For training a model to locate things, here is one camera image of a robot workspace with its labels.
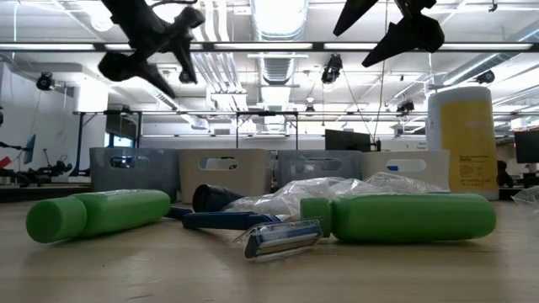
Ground white yellow wipes canister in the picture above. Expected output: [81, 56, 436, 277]
[425, 86, 501, 201]

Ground small green bottle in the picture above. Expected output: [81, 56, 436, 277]
[299, 193, 497, 244]
[25, 189, 172, 244]

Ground silver ventilation duct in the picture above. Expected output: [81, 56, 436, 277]
[250, 0, 311, 110]

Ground clear bag of cotton balls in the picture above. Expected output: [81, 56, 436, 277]
[221, 171, 447, 222]

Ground black metal rack frame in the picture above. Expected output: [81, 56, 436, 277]
[71, 109, 300, 178]

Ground light translucent plastic bin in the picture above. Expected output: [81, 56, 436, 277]
[177, 147, 273, 205]

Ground white wall unit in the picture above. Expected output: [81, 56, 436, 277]
[73, 79, 109, 114]

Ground white plastic bin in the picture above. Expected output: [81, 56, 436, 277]
[360, 150, 451, 193]

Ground dark grey plastic bin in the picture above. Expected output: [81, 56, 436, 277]
[88, 146, 180, 203]
[276, 149, 364, 189]

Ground black hanging camera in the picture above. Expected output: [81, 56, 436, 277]
[320, 53, 344, 85]

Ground blue screen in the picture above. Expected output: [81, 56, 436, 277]
[23, 133, 38, 166]

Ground black computer monitor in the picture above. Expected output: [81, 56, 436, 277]
[513, 129, 539, 165]
[324, 129, 372, 152]

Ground person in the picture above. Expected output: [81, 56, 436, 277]
[496, 159, 515, 189]

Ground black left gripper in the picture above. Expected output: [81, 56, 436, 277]
[98, 0, 206, 98]

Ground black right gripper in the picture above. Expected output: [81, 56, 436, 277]
[332, 0, 446, 68]

